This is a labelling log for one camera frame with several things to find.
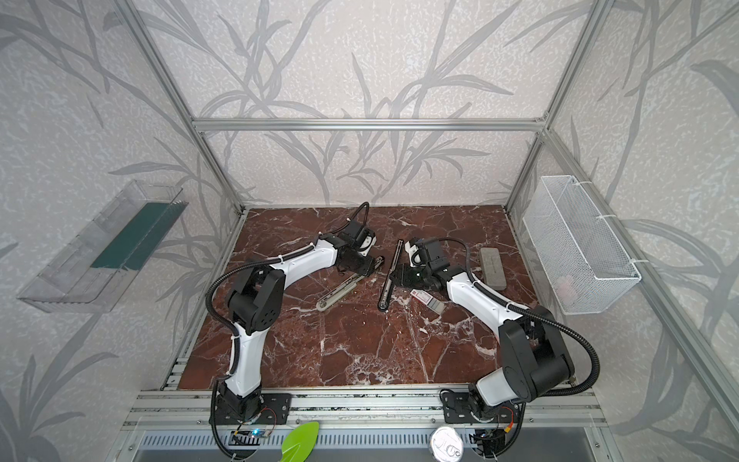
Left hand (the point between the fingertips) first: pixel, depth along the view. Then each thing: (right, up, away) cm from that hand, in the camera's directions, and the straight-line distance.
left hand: (372, 258), depth 98 cm
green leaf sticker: (-16, -42, -28) cm, 53 cm away
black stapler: (+4, -13, -5) cm, 14 cm away
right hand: (+8, -2, -10) cm, 13 cm away
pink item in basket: (+51, -6, -24) cm, 57 cm away
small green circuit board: (-27, -41, -27) cm, 56 cm away
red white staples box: (+21, -15, -4) cm, 26 cm away
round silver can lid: (+19, -39, -33) cm, 55 cm away
